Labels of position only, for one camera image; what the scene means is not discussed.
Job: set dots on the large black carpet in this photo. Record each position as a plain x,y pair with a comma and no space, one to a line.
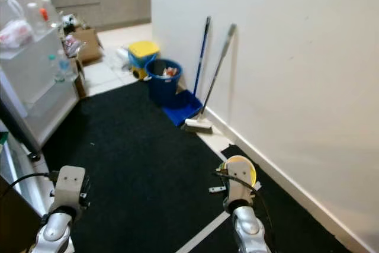
142,170

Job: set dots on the white floor tape strip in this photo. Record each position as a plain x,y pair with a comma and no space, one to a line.
204,232

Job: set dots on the black floor mat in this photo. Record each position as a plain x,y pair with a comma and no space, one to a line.
290,229

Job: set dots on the blue plastic bucket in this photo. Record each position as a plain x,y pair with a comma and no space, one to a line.
163,90

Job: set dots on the red white wrapper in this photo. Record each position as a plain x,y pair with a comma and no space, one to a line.
170,71

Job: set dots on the small water bottle green cap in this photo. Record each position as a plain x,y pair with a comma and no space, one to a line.
56,70

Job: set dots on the small water bottle blue label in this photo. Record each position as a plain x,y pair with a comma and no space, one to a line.
65,64

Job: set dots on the clear plastic bag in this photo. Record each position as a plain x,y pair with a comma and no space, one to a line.
123,56

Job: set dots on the blue bin yellow lid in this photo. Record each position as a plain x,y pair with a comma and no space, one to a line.
143,48

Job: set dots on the brown cardboard box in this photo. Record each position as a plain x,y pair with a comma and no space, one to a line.
92,45

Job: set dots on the crumpled clear packet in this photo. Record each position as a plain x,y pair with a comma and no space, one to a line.
73,45

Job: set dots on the white red plastic bag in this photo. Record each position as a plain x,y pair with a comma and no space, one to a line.
16,34

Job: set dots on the clear bottle orange cap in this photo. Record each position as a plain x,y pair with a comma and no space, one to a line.
48,21

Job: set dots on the clear bottle white cap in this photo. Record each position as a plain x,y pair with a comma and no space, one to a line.
33,17

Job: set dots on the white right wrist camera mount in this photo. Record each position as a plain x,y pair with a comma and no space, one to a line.
240,191

